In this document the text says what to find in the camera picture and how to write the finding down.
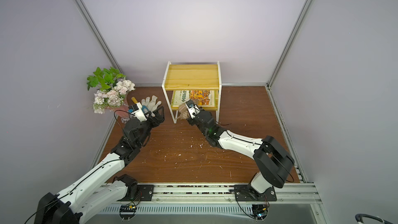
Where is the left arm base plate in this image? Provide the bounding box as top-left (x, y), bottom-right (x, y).
top-left (119, 184), bottom-right (154, 202)

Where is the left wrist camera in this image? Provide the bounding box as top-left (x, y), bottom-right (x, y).
top-left (128, 103), bottom-right (147, 122)

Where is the yellow white bookshelf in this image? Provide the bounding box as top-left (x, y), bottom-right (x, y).
top-left (161, 61), bottom-right (222, 123)

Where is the right circuit board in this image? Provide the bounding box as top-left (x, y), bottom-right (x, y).
top-left (251, 204), bottom-right (268, 220)

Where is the white work glove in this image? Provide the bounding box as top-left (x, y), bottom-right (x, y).
top-left (141, 95), bottom-right (162, 113)

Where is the yellow handled blue tool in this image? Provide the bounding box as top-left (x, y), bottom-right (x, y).
top-left (131, 97), bottom-right (149, 114)

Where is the left circuit board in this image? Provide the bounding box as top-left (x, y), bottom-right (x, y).
top-left (119, 204), bottom-right (138, 222)

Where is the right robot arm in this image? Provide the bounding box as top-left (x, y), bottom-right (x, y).
top-left (187, 111), bottom-right (294, 194)

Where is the aluminium mounting rail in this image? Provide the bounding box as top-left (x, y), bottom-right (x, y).
top-left (90, 183), bottom-right (322, 205)

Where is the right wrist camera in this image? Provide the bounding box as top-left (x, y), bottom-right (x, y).
top-left (185, 100), bottom-right (201, 119)

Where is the colourful picture book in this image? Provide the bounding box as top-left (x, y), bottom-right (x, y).
top-left (171, 90), bottom-right (215, 107)

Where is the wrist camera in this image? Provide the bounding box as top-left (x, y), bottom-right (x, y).
top-left (128, 103), bottom-right (147, 122)
top-left (185, 100), bottom-right (201, 119)

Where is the flower bouquet in pink vase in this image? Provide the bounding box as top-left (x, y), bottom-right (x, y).
top-left (87, 67), bottom-right (135, 122)

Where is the circuit board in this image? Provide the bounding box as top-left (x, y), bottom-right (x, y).
top-left (251, 204), bottom-right (268, 220)
top-left (119, 204), bottom-right (138, 222)

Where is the striped beige cloth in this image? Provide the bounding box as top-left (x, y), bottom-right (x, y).
top-left (177, 103), bottom-right (190, 120)

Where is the black cable bottom right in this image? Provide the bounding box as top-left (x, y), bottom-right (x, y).
top-left (355, 213), bottom-right (395, 224)

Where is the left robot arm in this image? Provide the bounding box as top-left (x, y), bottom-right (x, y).
top-left (31, 103), bottom-right (165, 224)

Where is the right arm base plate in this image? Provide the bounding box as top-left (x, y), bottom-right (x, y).
top-left (231, 185), bottom-right (277, 202)

